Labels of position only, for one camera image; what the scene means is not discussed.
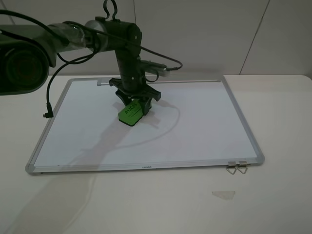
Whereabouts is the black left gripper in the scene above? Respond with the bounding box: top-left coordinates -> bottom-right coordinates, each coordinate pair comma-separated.
109,78 -> 161,116

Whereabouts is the green whiteboard eraser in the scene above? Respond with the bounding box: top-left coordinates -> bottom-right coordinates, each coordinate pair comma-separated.
118,99 -> 143,127

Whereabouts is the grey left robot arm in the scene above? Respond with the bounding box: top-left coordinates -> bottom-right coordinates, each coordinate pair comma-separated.
0,17 -> 161,114

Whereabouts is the aluminium framed whiteboard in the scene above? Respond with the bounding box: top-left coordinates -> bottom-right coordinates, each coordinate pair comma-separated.
25,75 -> 265,175

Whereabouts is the left metal hanging clip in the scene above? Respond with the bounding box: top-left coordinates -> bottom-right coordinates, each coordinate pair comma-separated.
226,161 -> 239,175

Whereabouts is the metal hanging clip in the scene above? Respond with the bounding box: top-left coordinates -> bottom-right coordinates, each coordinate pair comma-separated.
236,160 -> 249,175
226,161 -> 239,175

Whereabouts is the right metal hanging clip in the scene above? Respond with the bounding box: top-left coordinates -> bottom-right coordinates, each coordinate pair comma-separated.
236,160 -> 249,175

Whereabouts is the clear tape piece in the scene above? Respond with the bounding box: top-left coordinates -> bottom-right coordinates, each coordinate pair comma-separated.
212,191 -> 236,200

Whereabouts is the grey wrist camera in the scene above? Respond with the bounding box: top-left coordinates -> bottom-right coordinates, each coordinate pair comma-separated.
140,60 -> 170,77

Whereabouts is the black camera cable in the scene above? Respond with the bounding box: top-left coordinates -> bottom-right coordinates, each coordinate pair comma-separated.
0,0 -> 183,85

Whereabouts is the black loose usb cable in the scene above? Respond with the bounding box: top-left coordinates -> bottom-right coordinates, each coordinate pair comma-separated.
41,48 -> 98,119

